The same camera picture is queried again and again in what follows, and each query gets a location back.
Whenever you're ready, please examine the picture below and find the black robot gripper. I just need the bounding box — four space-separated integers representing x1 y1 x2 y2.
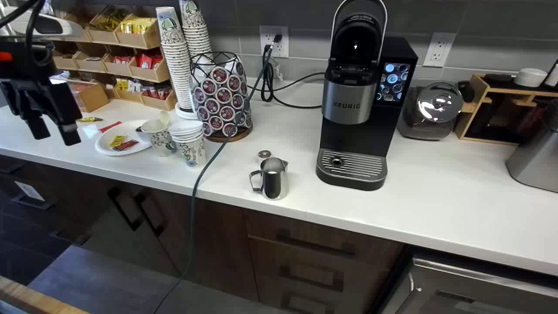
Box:
0 36 83 146

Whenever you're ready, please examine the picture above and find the small coffee pod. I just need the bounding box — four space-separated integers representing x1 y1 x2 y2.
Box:
259 150 273 160

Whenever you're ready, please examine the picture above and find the yellow packet on counter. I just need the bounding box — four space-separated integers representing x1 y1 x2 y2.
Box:
79 117 104 124

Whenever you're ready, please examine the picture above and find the silver milk jug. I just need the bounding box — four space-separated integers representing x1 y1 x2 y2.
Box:
250 157 288 199

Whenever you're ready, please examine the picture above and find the black Keurig coffee machine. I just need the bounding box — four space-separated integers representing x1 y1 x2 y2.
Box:
316 0 419 190

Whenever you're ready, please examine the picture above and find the cardboard box with packets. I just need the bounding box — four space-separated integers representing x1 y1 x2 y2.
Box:
70 84 111 113

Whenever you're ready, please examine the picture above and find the red sugar packet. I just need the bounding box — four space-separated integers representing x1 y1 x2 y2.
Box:
98 120 123 134

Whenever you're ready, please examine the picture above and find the white plate with packets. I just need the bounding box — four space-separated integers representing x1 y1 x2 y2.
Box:
95 120 151 157

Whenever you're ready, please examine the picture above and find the wooden condiment organizer shelf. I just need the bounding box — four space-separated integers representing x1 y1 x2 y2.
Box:
36 5 179 110

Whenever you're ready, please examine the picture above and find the patterned paper cup left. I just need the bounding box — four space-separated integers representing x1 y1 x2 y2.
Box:
137 118 177 155

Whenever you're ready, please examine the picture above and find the tall paper cup stack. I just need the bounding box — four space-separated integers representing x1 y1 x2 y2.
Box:
156 7 196 118

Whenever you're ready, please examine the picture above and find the wooden drawer cabinet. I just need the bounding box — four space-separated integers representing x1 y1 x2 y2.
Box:
2 157 403 314

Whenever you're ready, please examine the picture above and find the silver round lidded container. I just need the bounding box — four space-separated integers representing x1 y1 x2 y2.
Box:
398 82 464 141

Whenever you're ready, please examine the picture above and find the stainless dishwasher front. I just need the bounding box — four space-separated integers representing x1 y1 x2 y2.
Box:
379 249 558 314

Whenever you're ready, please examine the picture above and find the wooden tray organizer right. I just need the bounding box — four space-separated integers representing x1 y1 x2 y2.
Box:
456 73 558 143

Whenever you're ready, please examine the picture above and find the silver appliance right edge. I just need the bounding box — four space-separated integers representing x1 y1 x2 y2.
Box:
506 105 558 192

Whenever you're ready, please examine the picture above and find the black cable on counter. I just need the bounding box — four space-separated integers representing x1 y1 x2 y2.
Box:
259 43 328 111

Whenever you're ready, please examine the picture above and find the green power cable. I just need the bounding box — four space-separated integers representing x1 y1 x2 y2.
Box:
152 43 274 314

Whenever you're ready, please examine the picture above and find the white wall outlet left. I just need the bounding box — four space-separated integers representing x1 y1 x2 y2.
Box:
260 26 290 57

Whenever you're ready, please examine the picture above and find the white wall outlet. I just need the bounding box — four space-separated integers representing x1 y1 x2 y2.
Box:
260 26 290 57
424 33 456 68

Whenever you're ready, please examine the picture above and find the white wall outlet right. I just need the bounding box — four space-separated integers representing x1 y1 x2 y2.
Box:
424 33 456 68

